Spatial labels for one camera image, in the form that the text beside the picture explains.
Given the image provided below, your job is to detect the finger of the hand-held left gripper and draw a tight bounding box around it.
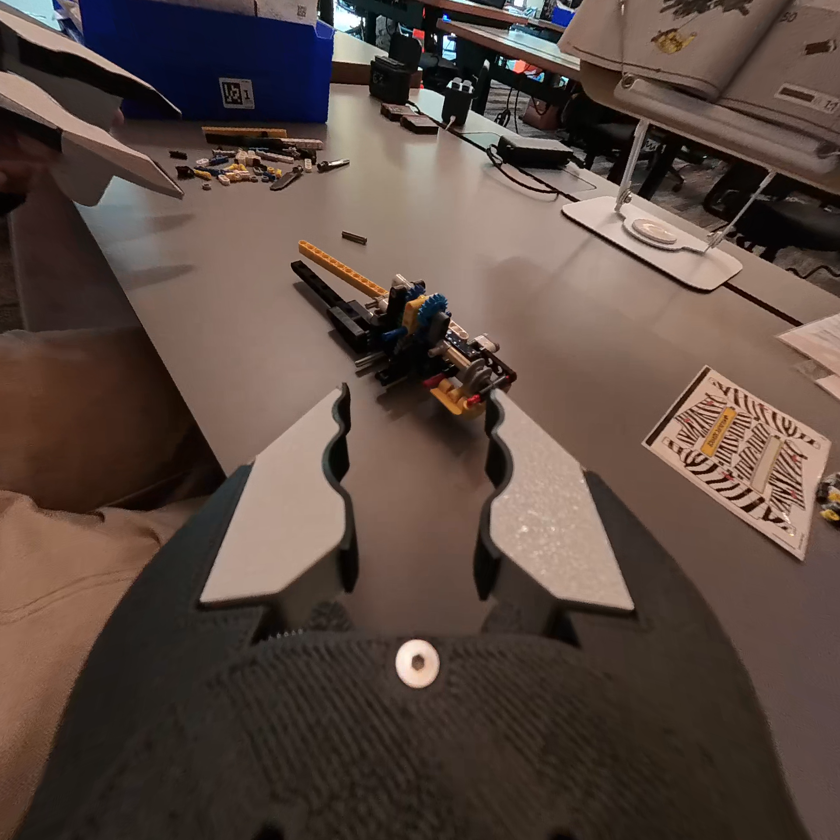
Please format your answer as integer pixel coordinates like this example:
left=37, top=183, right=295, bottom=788
left=0, top=71, right=186, bottom=207
left=0, top=10, right=182, bottom=129

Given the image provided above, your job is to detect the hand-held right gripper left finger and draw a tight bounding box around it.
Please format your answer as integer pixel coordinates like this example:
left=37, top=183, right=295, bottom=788
left=199, top=384, right=359, bottom=632

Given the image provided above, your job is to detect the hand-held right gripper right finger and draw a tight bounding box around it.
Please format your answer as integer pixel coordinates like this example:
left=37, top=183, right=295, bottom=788
left=474, top=390, right=635, bottom=624

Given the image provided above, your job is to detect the blue plastic bin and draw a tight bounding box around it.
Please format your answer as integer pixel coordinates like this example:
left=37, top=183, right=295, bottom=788
left=79, top=0, right=336, bottom=124

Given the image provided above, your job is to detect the pile of lego pieces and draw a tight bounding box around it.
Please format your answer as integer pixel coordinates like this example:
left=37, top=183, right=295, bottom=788
left=169, top=125, right=352, bottom=193

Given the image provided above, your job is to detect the partly built lego model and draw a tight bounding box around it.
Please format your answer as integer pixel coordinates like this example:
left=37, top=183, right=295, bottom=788
left=290, top=239, right=518, bottom=417

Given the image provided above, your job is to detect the lego instruction booklet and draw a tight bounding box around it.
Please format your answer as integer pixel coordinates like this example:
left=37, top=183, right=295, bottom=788
left=558, top=0, right=840, bottom=126

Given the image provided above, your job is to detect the zebra striped sticker sheet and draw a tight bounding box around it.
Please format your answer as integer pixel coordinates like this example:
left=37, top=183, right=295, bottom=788
left=642, top=365, right=833, bottom=562

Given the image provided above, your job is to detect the white book stand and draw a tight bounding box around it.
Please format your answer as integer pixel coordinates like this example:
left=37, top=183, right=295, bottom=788
left=561, top=69, right=840, bottom=293

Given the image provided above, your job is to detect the black box device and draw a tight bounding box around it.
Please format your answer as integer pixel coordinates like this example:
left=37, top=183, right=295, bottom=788
left=369, top=56, right=422, bottom=105

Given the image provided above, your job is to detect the clear plastic bag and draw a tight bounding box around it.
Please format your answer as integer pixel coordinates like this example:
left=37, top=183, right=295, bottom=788
left=776, top=314, right=840, bottom=378

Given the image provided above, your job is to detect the black battery charger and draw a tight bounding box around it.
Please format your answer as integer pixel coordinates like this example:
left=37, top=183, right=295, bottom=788
left=441, top=77, right=475, bottom=127

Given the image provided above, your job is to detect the black office chair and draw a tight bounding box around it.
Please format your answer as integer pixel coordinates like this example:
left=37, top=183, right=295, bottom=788
left=564, top=85, right=690, bottom=198
left=705, top=164, right=840, bottom=265

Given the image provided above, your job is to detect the black power adapter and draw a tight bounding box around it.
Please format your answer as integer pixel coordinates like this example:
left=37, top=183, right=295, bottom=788
left=495, top=134, right=575, bottom=169

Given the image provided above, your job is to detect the wooden desk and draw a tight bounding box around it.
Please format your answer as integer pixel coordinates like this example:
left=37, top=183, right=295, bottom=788
left=436, top=18, right=585, bottom=81

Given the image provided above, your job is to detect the black cable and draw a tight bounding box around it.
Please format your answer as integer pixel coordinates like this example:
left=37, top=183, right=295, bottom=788
left=486, top=144, right=580, bottom=198

